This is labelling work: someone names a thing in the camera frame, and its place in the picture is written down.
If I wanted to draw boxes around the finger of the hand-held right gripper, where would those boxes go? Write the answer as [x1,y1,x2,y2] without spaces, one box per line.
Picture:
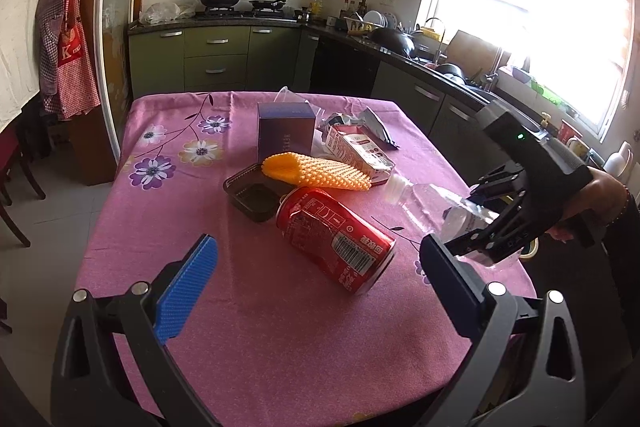
[467,163,526,208]
[440,204,531,268]

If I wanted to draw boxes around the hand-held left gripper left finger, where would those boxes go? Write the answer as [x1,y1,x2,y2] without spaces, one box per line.
[50,234,221,427]

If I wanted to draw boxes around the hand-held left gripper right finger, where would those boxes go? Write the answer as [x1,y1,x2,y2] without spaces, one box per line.
[419,234,593,427]

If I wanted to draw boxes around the clear plastic bottle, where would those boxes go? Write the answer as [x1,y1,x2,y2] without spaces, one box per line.
[382,173,521,268]

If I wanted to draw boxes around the red soda can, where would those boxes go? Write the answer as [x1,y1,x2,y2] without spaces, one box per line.
[276,187,397,297]

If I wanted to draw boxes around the purple cardboard box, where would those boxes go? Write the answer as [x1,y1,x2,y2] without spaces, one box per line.
[257,102,317,162]

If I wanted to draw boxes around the person's right hand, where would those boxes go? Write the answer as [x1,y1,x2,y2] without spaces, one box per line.
[547,169,628,242]

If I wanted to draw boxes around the cream mug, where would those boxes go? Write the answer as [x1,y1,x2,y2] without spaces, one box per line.
[566,137,592,160]

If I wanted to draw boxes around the red and white mug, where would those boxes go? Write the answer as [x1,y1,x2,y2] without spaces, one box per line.
[556,119,583,145]

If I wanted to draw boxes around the white plastic bottle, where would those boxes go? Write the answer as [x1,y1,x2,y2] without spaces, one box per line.
[602,142,633,182]

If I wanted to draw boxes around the pink floral tablecloth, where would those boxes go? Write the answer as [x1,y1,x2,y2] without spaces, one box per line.
[75,91,538,427]

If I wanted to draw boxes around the green plastic basin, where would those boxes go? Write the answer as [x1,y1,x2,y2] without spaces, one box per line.
[530,77,557,100]

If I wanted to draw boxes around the steel kitchen sink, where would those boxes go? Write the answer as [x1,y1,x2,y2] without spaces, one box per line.
[425,57,493,100]

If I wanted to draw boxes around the straight steel faucet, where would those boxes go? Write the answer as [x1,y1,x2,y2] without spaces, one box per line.
[482,47,506,90]

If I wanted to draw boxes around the black plastic tray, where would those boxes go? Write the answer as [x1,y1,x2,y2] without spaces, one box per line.
[223,163,296,224]

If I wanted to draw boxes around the silver foil bag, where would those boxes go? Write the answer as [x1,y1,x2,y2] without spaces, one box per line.
[314,107,401,150]

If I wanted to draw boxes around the brown board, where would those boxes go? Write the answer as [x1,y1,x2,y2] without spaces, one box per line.
[447,29,501,68]

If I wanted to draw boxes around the white and red carton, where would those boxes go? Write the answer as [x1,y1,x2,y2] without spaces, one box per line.
[320,123,397,182]

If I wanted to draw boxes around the curved steel faucet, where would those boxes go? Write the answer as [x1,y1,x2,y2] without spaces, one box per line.
[422,17,447,64]

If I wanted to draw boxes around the orange spiky silicone brush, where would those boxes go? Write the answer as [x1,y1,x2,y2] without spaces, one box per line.
[262,153,375,192]

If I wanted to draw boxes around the large black wok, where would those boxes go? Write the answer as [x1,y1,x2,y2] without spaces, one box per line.
[369,27,417,58]

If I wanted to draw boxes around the black built-in appliance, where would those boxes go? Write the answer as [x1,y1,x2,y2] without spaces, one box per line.
[310,38,381,98]

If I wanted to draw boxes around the dish rack with plates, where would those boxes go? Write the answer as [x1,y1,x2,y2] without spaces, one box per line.
[345,9,401,35]

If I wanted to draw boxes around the dark wooden chair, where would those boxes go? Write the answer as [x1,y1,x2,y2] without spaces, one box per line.
[0,102,48,248]

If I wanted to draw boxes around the cluster of sauce bottles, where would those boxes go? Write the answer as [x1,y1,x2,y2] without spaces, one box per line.
[339,0,370,20]

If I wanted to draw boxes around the green base cabinets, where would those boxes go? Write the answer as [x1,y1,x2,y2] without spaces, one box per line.
[127,24,501,148]

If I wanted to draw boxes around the red checkered apron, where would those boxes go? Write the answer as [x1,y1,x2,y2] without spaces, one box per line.
[52,0,102,120]

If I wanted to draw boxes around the black stone countertop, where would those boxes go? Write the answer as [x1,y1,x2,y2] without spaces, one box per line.
[127,16,606,168]

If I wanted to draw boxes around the crumpled plastic bags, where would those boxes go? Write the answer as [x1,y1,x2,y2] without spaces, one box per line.
[139,2,197,26]

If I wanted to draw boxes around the gas stove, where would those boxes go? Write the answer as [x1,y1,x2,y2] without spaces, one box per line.
[195,7,297,20]

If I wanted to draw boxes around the purple checkered apron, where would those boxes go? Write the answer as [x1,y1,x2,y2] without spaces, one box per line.
[35,0,67,114]

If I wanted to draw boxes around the glass sliding door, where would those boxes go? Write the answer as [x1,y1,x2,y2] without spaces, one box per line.
[95,0,153,148]

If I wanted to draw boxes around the red bead bracelet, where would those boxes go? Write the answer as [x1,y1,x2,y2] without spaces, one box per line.
[606,186,631,228]

